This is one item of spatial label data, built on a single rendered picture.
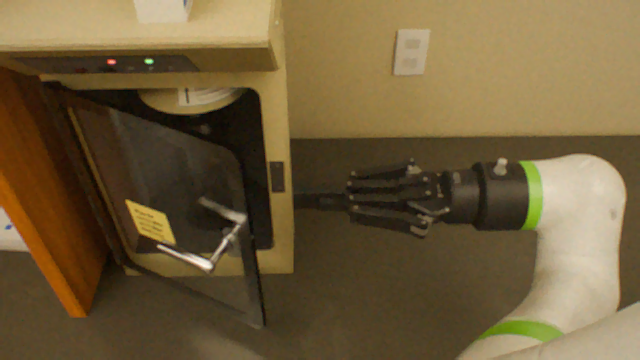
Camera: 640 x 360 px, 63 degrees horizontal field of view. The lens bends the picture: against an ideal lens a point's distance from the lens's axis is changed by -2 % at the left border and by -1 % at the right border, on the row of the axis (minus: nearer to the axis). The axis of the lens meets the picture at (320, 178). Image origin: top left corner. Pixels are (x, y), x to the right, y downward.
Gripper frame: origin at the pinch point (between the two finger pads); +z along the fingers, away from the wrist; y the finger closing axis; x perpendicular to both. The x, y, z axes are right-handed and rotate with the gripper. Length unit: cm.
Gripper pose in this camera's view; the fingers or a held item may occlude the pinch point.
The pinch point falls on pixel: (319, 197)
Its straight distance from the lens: 69.7
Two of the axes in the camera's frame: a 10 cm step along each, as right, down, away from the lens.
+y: 0.1, 7.0, -7.2
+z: -10.0, 0.1, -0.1
